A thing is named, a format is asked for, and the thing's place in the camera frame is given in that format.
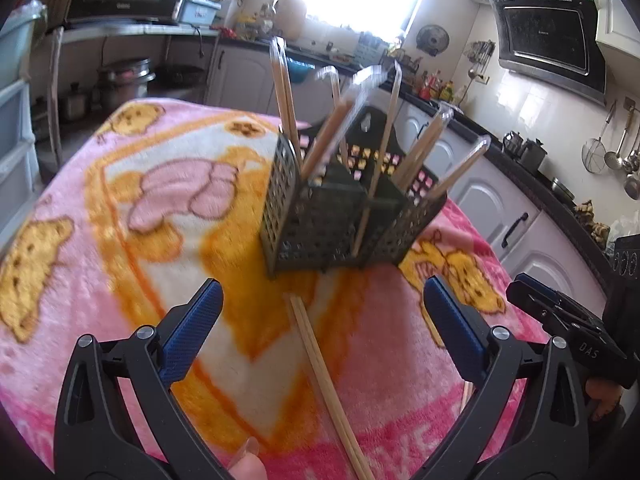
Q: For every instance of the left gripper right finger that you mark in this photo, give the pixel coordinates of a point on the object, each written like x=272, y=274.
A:
x=526, y=418

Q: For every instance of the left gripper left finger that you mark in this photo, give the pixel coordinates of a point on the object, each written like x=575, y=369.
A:
x=117, y=417

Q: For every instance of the chopstick pair nearby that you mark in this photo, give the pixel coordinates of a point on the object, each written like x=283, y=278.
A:
x=442, y=186

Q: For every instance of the white kitchen base cabinets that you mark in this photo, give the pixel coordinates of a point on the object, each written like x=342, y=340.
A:
x=526, y=226

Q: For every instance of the person's right hand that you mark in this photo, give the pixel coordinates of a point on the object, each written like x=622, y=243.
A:
x=606, y=394

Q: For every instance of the person's left hand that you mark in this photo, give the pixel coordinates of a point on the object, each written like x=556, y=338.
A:
x=246, y=465

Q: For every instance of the hanging strainer ladle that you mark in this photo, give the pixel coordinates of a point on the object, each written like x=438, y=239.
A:
x=593, y=150

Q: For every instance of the metal kettle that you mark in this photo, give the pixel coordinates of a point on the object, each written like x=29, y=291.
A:
x=527, y=152

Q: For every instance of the pink bear-print blanket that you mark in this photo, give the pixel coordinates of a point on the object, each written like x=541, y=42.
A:
x=166, y=194

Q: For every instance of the black plastic utensil basket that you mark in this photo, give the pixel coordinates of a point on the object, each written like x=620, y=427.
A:
x=329, y=222

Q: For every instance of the condiment bottles group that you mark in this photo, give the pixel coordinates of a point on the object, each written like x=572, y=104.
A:
x=435, y=88

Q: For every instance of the black range hood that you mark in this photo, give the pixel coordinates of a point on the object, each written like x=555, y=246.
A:
x=553, y=41

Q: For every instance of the stainless steel pots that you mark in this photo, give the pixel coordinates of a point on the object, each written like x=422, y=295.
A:
x=123, y=81

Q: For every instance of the blue hanging bin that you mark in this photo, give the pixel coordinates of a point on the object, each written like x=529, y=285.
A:
x=298, y=71

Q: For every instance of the grey plastic drawer unit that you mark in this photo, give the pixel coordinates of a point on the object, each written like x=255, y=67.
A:
x=20, y=182

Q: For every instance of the grey dish tub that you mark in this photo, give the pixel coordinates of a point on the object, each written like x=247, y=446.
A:
x=199, y=13

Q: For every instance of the wall ventilation fan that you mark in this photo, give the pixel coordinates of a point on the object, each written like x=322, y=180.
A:
x=432, y=39

